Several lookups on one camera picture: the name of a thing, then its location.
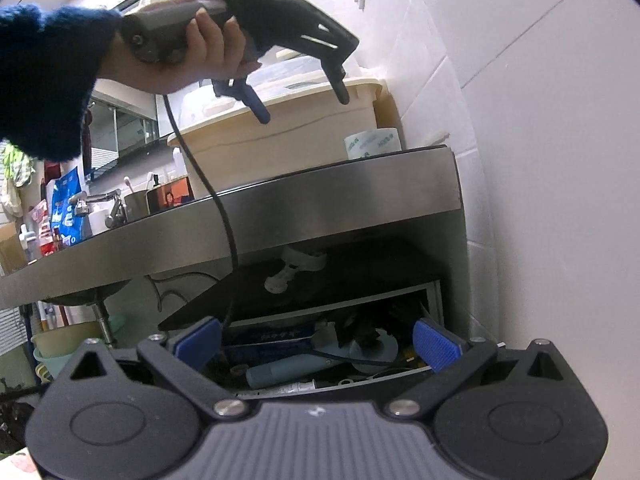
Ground white bottle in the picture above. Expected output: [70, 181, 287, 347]
[18, 224, 41, 263]

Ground chrome faucet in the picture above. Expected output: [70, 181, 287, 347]
[67, 188, 129, 229]

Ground white round disc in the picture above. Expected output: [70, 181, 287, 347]
[349, 329, 399, 374]

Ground white green tape roll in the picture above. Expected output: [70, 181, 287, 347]
[343, 128, 404, 161]

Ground metal cup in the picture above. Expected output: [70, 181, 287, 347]
[123, 176, 151, 222]

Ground orange box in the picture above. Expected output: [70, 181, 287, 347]
[146, 176, 194, 214]

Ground metal sink drain pipe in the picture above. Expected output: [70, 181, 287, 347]
[91, 299, 118, 347]

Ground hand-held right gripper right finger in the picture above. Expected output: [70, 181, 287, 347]
[389, 318, 572, 419]

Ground blue refill packet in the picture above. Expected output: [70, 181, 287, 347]
[46, 166, 84, 247]

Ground white open drawer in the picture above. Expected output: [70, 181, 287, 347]
[219, 281, 447, 394]

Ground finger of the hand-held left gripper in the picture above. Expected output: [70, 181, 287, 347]
[212, 78, 272, 125]
[321, 57, 350, 106]

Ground blue flat box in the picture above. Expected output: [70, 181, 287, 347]
[221, 326, 317, 357]

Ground person's left hand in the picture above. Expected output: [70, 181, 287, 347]
[97, 0, 263, 96]

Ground cardboard box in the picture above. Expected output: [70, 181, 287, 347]
[0, 221, 28, 277]

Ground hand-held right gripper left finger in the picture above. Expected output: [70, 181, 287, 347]
[69, 317, 247, 418]

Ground beige plastic tub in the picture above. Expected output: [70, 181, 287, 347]
[167, 79, 384, 201]

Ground stainless steel desktop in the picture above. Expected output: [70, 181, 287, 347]
[0, 145, 469, 311]

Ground green hanging cloth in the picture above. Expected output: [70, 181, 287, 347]
[0, 141, 35, 219]

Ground red packet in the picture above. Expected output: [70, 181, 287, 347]
[31, 201, 56, 259]

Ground grey blue tube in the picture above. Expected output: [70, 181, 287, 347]
[246, 352, 323, 390]

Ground white drain pipe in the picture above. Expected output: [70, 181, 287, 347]
[264, 246, 327, 294]

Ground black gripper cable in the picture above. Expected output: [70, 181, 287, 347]
[162, 91, 237, 333]

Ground stacked plastic basins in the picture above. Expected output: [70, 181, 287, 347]
[31, 314, 126, 383]

